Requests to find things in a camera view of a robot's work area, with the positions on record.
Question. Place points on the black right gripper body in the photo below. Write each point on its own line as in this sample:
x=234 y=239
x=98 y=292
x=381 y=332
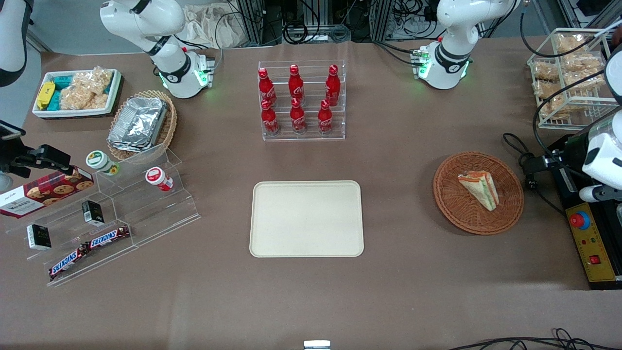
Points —
x=13 y=161

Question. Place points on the triangle sandwich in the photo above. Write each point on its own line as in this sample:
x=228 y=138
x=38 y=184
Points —
x=481 y=189

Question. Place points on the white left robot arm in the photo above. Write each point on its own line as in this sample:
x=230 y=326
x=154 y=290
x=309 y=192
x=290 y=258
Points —
x=452 y=29

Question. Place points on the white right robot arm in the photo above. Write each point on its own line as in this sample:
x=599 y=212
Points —
x=146 y=19

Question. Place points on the round brown wicker basket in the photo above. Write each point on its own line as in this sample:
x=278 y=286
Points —
x=452 y=194

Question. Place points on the oval light wicker basket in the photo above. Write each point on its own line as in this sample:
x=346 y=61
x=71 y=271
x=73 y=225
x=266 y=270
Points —
x=169 y=124

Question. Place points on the beige plastic tray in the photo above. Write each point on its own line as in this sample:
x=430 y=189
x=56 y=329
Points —
x=306 y=218

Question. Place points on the red tartan cookie box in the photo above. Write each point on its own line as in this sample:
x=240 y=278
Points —
x=43 y=194

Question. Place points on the green lid snack cup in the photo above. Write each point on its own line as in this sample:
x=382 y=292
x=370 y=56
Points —
x=98 y=160

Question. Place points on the white rectangular snack bin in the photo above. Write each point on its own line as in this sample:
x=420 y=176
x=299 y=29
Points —
x=73 y=113

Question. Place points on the clear bag of rice crackers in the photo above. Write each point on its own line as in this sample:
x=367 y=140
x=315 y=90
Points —
x=545 y=71
x=87 y=90
x=583 y=65
x=569 y=43
x=551 y=104

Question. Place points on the yellow snack pack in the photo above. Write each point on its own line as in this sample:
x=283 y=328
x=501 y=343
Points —
x=45 y=95

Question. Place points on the red emergency stop button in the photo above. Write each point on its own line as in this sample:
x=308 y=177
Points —
x=579 y=220

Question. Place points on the small black box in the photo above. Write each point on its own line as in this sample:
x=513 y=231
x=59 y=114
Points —
x=92 y=213
x=39 y=237

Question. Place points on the teal snack pack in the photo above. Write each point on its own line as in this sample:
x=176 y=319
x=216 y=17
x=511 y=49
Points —
x=62 y=80

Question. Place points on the black yellow control box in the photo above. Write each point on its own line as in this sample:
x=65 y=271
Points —
x=595 y=243

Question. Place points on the stacked foil containers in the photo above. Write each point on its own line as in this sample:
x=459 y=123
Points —
x=138 y=124

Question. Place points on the Snickers chocolate bar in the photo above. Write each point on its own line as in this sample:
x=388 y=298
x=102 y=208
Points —
x=108 y=237
x=68 y=262

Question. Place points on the red lid snack cup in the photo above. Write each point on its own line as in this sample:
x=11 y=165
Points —
x=156 y=177

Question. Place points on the clear acrylic stepped display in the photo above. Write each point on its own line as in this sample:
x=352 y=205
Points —
x=160 y=214

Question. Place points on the crumpled beige cloth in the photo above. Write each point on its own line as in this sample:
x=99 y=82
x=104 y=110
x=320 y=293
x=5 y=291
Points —
x=204 y=24

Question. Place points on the red cola bottle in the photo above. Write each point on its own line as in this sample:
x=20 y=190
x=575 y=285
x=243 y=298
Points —
x=333 y=87
x=269 y=119
x=296 y=85
x=325 y=119
x=298 y=117
x=266 y=87

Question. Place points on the clear acrylic bottle rack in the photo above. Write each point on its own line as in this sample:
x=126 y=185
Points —
x=311 y=136

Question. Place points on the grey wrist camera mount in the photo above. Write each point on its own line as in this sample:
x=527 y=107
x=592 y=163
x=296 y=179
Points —
x=600 y=193

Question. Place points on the red rocker switch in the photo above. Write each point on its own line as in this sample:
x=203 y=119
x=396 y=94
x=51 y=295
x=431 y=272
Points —
x=595 y=259

